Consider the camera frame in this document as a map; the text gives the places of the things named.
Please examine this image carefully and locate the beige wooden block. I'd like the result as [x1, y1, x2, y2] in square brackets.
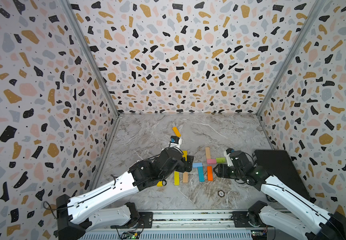
[205, 147, 211, 160]

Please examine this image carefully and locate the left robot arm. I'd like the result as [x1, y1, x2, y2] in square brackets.
[43, 147, 194, 240]

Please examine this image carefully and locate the teal long block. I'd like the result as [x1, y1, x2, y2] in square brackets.
[197, 167, 205, 183]

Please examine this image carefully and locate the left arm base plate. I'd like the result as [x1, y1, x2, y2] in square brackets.
[130, 212, 154, 229]

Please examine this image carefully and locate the tan wooden block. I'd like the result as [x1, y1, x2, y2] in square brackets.
[183, 172, 189, 184]

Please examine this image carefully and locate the pink block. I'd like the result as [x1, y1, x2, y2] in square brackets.
[207, 159, 217, 165]

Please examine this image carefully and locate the aluminium rail frame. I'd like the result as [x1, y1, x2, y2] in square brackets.
[63, 209, 324, 240]

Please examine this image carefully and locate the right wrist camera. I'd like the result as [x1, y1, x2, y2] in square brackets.
[224, 148, 234, 167]

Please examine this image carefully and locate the green block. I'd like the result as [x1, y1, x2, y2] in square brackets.
[216, 157, 226, 164]

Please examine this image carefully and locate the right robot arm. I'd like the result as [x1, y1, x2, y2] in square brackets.
[213, 149, 346, 240]

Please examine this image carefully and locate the amber orange block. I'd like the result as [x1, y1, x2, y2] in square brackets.
[172, 127, 181, 138]

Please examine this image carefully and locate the poker chip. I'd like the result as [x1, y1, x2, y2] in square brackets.
[218, 190, 225, 198]

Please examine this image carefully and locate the lime yellow block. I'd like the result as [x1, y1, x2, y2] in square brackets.
[174, 172, 180, 186]

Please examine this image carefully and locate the black case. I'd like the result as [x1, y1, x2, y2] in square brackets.
[253, 150, 310, 201]

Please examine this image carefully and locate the light blue block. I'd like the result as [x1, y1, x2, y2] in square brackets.
[193, 163, 203, 168]

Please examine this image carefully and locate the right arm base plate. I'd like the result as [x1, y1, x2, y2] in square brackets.
[230, 211, 267, 228]

